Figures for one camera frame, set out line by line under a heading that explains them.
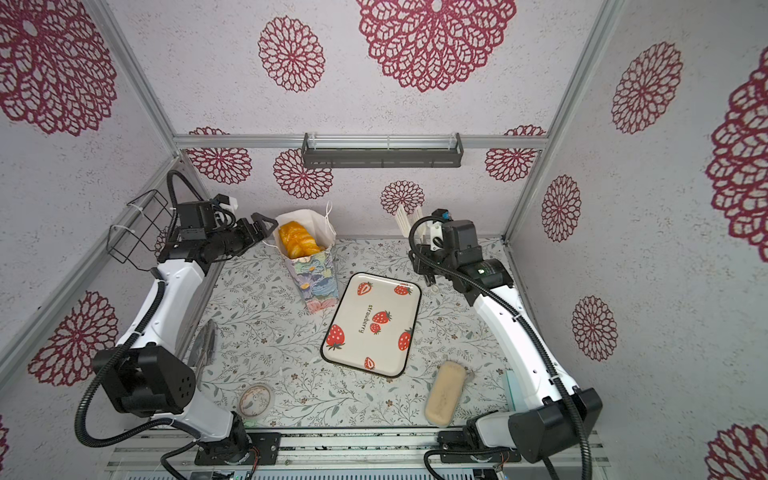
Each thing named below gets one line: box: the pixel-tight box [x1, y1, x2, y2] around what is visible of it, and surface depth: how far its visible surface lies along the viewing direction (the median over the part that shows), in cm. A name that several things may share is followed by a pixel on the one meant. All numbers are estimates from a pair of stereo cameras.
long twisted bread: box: [279, 221, 322, 259], surface depth 94 cm
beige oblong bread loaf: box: [425, 361, 466, 427], surface depth 80 cm
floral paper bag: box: [273, 201, 340, 312], surface depth 92 cm
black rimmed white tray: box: [320, 272, 422, 378], surface depth 97 cm
